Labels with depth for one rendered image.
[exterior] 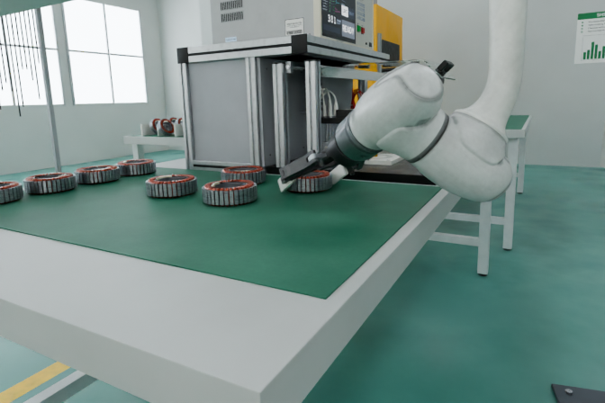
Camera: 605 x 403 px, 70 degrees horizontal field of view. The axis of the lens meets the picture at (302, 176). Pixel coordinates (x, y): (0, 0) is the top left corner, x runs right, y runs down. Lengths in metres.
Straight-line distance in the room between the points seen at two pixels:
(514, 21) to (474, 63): 5.79
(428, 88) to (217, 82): 0.76
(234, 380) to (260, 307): 0.11
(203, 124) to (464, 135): 0.83
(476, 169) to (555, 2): 5.92
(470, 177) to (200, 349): 0.51
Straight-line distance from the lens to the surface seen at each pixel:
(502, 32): 0.80
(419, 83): 0.67
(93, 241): 0.73
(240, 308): 0.45
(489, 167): 0.76
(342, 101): 1.69
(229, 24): 1.44
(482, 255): 2.49
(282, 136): 1.18
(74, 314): 0.50
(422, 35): 6.76
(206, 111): 1.33
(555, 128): 6.54
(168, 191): 0.97
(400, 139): 0.71
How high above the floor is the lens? 0.95
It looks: 10 degrees down
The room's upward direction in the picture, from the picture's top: 2 degrees counter-clockwise
